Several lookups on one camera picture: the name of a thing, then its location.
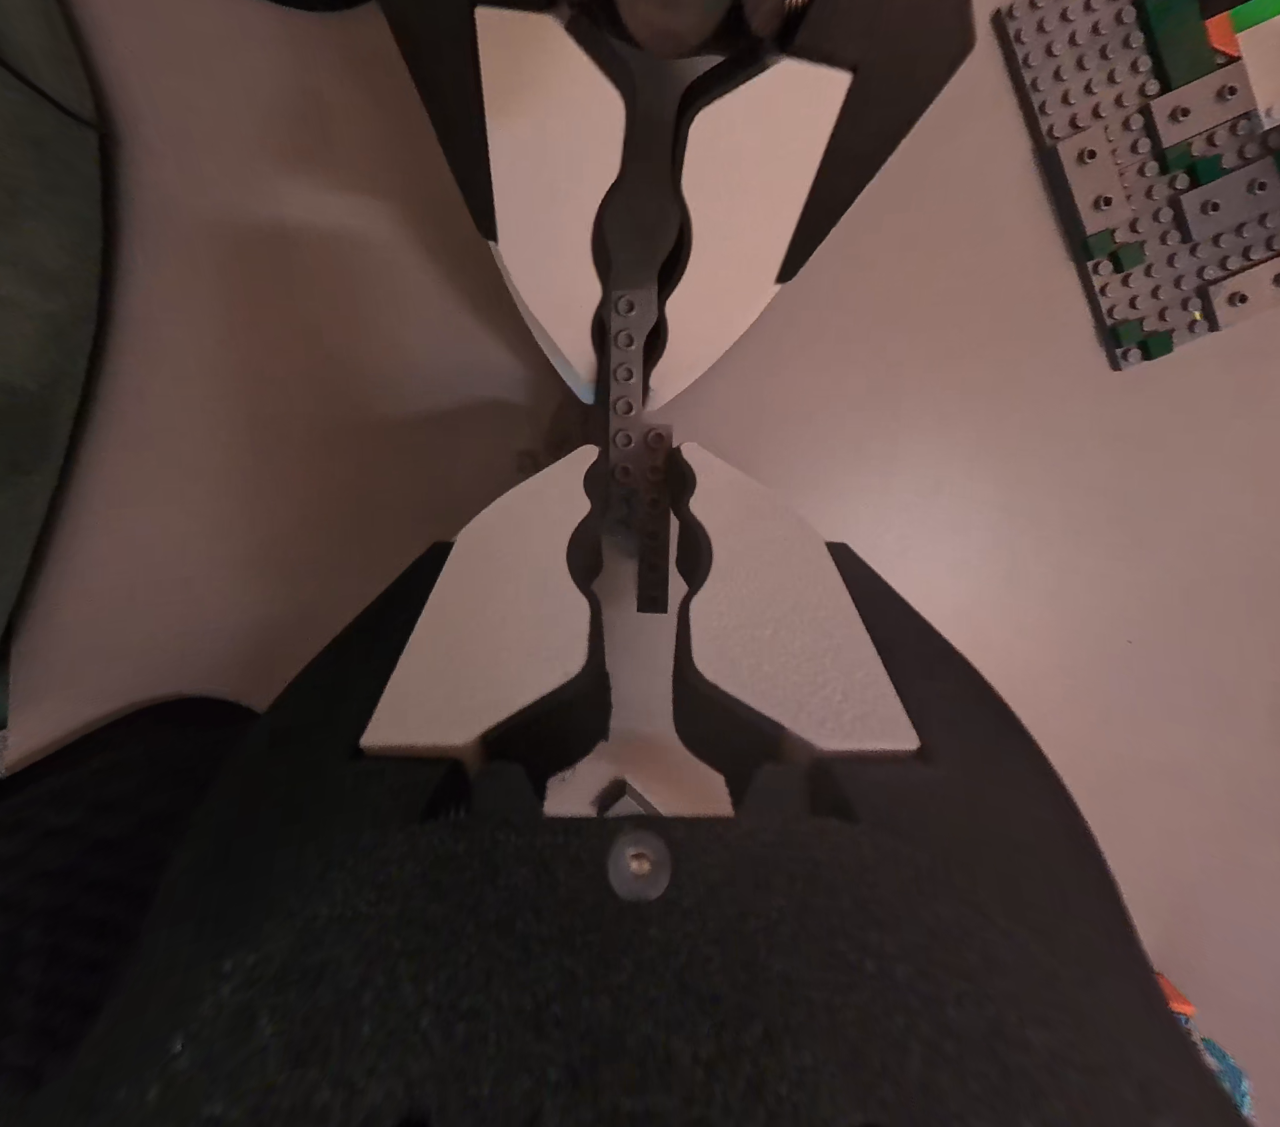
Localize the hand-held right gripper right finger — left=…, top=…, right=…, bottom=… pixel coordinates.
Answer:
left=673, top=443, right=925, bottom=764

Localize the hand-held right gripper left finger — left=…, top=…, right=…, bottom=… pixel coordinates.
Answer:
left=358, top=445, right=614, bottom=764

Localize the grey brick wall assembly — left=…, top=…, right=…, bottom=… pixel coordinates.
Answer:
left=598, top=288, right=674, bottom=549

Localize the dark grey panel brick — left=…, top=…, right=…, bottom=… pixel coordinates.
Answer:
left=635, top=428, right=677, bottom=617

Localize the grey desk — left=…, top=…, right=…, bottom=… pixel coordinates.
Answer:
left=0, top=0, right=1280, bottom=1127

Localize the orange toy minifigure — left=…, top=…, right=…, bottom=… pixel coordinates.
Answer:
left=1153, top=968, right=1261, bottom=1126

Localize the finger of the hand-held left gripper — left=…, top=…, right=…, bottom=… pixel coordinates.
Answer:
left=641, top=52, right=859, bottom=411
left=473, top=3, right=642, bottom=407

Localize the grey brick baseplate build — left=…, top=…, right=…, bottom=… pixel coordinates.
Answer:
left=990, top=0, right=1280, bottom=373

